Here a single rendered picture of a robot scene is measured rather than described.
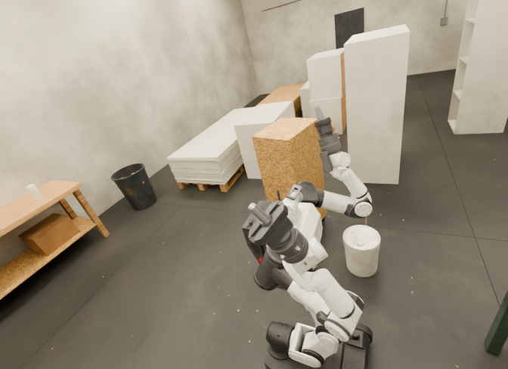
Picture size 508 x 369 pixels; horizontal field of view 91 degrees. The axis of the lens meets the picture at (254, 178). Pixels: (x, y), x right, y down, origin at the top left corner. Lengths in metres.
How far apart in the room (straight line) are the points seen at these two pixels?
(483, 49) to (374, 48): 2.01
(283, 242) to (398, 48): 2.72
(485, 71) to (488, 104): 0.49
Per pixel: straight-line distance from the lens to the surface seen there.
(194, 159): 4.03
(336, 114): 5.15
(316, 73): 5.05
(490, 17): 4.78
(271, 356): 2.10
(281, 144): 2.17
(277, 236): 0.64
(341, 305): 0.84
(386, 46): 3.14
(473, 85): 4.93
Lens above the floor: 2.06
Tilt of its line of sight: 29 degrees down
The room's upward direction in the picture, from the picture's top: 15 degrees counter-clockwise
